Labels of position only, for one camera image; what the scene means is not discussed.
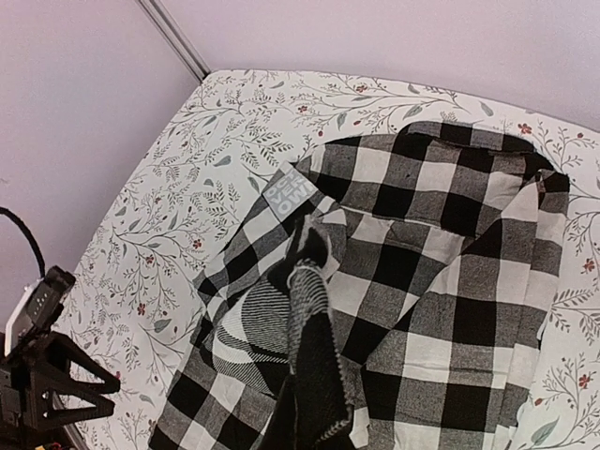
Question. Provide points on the black white checkered shirt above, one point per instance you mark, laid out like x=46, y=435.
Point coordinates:
x=383, y=292

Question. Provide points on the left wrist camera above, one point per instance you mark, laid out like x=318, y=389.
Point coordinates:
x=38, y=308

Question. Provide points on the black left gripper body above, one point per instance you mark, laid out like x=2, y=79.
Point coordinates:
x=18, y=406

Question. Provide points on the floral patterned table mat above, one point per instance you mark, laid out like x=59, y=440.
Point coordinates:
x=134, y=307

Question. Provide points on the left aluminium frame post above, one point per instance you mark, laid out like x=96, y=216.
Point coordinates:
x=172, y=33

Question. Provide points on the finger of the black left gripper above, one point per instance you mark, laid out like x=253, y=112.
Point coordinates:
x=45, y=360
x=53, y=399

